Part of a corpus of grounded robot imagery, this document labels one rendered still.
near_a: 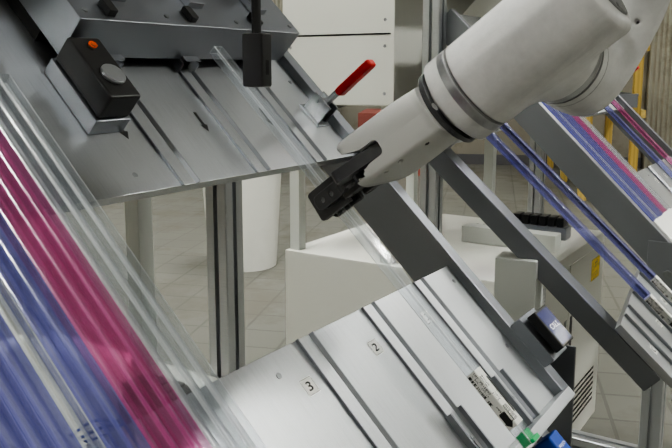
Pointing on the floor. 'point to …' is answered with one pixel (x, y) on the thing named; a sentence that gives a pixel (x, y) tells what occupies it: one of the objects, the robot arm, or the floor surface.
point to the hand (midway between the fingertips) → (336, 196)
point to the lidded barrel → (259, 221)
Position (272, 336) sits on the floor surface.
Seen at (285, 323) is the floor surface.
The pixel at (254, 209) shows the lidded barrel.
